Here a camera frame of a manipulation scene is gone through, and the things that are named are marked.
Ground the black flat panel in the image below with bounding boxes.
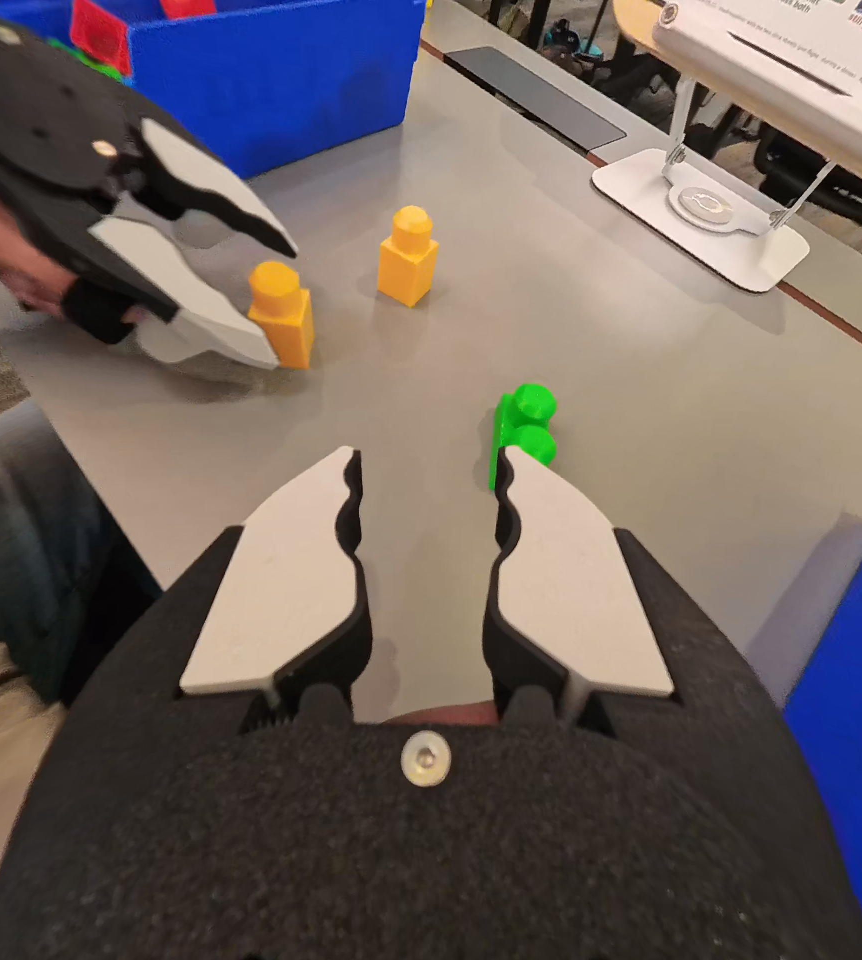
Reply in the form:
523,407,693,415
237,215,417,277
443,45,630,153

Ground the person's jeans leg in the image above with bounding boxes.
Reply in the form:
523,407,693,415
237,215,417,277
0,398,163,706

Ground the printed instruction sheet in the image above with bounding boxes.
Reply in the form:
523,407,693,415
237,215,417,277
653,0,862,171

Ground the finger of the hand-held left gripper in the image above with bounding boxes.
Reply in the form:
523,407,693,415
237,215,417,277
86,215,282,373
139,117,300,259

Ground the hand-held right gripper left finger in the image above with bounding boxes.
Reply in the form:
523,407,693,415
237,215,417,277
179,446,373,696

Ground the orange mega block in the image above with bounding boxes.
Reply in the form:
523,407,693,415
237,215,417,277
248,261,316,370
377,206,441,309

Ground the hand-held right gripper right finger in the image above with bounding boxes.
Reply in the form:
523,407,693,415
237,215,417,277
484,446,676,700

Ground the person's left hand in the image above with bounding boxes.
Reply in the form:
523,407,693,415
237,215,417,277
0,168,79,316

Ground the pile of colourful blocks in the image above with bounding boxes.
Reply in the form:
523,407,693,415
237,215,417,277
44,0,222,85

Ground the green mega block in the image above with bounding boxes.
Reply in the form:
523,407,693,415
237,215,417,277
488,384,559,493

